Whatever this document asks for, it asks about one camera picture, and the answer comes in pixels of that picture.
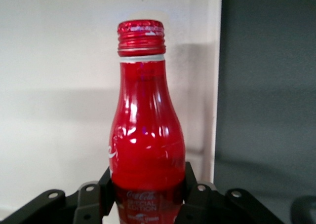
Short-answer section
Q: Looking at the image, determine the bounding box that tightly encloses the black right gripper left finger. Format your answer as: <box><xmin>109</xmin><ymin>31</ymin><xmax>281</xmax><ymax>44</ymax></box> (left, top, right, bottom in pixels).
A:
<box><xmin>0</xmin><ymin>166</ymin><xmax>117</xmax><ymax>224</ymax></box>

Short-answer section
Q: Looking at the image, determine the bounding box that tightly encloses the red coke bottle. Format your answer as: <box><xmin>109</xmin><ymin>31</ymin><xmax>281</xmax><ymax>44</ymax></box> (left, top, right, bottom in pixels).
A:
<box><xmin>108</xmin><ymin>19</ymin><xmax>187</xmax><ymax>224</ymax></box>

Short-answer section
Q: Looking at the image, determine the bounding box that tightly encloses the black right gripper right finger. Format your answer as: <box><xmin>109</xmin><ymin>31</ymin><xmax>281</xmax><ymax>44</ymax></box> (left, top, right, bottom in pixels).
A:
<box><xmin>172</xmin><ymin>161</ymin><xmax>289</xmax><ymax>224</ymax></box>

